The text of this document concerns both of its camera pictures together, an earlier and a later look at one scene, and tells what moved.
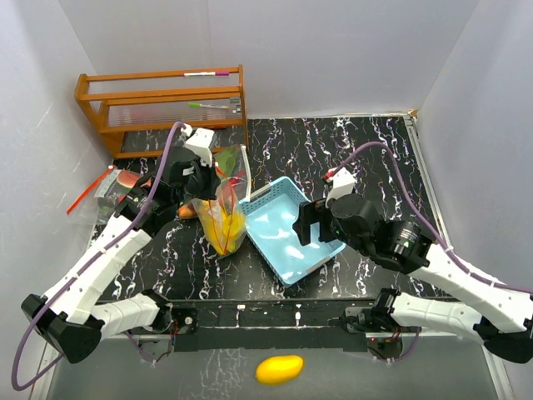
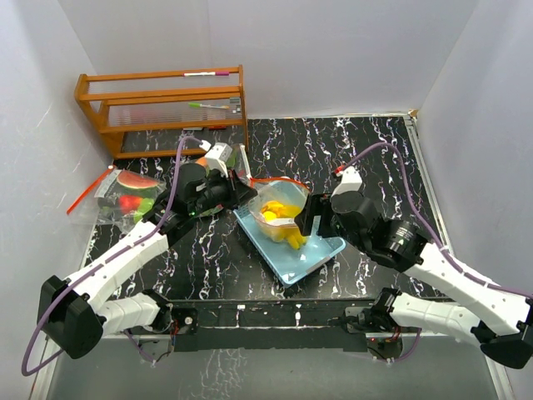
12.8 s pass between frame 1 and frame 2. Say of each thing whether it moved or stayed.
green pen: stayed
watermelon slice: stayed
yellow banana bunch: moved
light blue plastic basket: stayed
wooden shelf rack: stayed
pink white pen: stayed
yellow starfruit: moved
